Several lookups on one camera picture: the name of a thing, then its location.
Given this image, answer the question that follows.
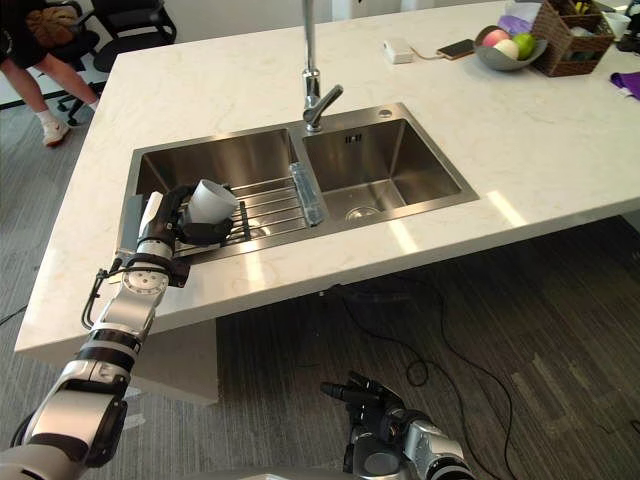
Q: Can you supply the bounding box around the grey fruit bowl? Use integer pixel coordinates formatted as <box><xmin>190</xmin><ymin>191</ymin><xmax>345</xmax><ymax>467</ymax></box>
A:
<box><xmin>473</xmin><ymin>24</ymin><xmax>549</xmax><ymax>73</ymax></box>

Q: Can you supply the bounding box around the green apple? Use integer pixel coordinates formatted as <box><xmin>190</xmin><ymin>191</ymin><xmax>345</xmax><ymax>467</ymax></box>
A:
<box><xmin>511</xmin><ymin>32</ymin><xmax>538</xmax><ymax>61</ymax></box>

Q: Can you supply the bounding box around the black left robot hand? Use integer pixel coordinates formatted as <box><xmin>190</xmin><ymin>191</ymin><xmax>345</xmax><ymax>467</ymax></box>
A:
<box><xmin>137</xmin><ymin>183</ymin><xmax>235</xmax><ymax>246</ymax></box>

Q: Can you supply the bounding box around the black office chair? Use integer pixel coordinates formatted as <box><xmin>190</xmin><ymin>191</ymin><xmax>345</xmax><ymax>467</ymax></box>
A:
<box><xmin>91</xmin><ymin>0</ymin><xmax>178</xmax><ymax>74</ymax></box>
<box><xmin>23</xmin><ymin>0</ymin><xmax>109</xmax><ymax>126</ymax></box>

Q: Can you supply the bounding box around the grey robot torso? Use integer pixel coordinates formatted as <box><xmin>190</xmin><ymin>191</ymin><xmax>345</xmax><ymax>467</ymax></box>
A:
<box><xmin>189</xmin><ymin>466</ymin><xmax>354</xmax><ymax>480</ymax></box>

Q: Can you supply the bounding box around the white cup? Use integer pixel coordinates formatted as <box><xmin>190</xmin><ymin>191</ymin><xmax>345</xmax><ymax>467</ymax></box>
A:
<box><xmin>186</xmin><ymin>178</ymin><xmax>238</xmax><ymax>227</ymax></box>

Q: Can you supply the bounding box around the brown plush toy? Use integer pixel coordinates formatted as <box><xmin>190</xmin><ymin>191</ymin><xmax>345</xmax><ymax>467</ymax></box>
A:
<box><xmin>25</xmin><ymin>5</ymin><xmax>79</xmax><ymax>49</ymax></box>

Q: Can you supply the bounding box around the white charger box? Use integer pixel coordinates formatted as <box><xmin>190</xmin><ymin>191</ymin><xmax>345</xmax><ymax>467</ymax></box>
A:
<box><xmin>382</xmin><ymin>38</ymin><xmax>416</xmax><ymax>66</ymax></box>

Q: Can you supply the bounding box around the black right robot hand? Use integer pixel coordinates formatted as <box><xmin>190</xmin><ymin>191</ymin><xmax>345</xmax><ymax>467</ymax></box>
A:
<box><xmin>319</xmin><ymin>370</ymin><xmax>407</xmax><ymax>440</ymax></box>

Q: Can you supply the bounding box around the brown wicker basket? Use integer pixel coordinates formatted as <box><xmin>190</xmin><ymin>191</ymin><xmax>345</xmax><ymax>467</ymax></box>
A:
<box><xmin>529</xmin><ymin>0</ymin><xmax>617</xmax><ymax>78</ymax></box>

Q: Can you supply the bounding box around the pink peach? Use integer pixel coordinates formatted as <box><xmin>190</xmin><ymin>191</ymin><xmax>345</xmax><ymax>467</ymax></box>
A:
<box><xmin>481</xmin><ymin>27</ymin><xmax>512</xmax><ymax>49</ymax></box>

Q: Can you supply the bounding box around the white stone kitchen island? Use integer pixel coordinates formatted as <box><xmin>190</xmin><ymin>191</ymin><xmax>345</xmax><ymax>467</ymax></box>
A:
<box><xmin>13</xmin><ymin>0</ymin><xmax>640</xmax><ymax>407</ymax></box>

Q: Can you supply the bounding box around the stainless steel double sink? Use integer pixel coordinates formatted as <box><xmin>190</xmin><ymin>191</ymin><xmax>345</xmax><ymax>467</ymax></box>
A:
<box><xmin>115</xmin><ymin>101</ymin><xmax>481</xmax><ymax>262</ymax></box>

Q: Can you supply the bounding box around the chrome kitchen faucet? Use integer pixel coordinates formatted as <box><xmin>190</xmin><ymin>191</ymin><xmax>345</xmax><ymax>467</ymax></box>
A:
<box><xmin>300</xmin><ymin>0</ymin><xmax>346</xmax><ymax>134</ymax></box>

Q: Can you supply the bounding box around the purple plastic bag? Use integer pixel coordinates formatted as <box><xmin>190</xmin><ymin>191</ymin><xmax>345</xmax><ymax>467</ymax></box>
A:
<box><xmin>499</xmin><ymin>13</ymin><xmax>539</xmax><ymax>37</ymax></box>

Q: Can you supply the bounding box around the purple cloth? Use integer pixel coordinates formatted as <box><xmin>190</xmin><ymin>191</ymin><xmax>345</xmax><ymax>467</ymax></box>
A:
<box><xmin>609</xmin><ymin>70</ymin><xmax>640</xmax><ymax>104</ymax></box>

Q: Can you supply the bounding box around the white round fruit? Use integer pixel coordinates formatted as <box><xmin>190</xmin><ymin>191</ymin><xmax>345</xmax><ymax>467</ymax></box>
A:
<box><xmin>493</xmin><ymin>38</ymin><xmax>522</xmax><ymax>61</ymax></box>

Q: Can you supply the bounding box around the sink drain strainer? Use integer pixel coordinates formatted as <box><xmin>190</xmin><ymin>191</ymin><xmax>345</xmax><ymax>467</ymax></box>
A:
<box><xmin>343</xmin><ymin>205</ymin><xmax>377</xmax><ymax>224</ymax></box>

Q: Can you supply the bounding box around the black looped floor cable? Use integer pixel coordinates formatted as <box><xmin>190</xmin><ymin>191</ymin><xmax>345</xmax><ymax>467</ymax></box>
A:
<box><xmin>339</xmin><ymin>292</ymin><xmax>517</xmax><ymax>480</ymax></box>

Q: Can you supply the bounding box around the smartphone with tan case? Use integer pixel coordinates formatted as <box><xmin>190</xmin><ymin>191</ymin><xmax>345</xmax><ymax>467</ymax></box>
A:
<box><xmin>435</xmin><ymin>38</ymin><xmax>477</xmax><ymax>62</ymax></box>

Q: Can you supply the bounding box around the metal wire sink rack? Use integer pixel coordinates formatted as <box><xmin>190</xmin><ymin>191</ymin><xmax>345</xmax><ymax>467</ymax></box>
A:
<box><xmin>172</xmin><ymin>174</ymin><xmax>308</xmax><ymax>250</ymax></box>

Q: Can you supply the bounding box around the standing person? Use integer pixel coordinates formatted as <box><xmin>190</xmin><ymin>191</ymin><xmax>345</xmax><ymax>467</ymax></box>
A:
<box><xmin>0</xmin><ymin>0</ymin><xmax>102</xmax><ymax>148</ymax></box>

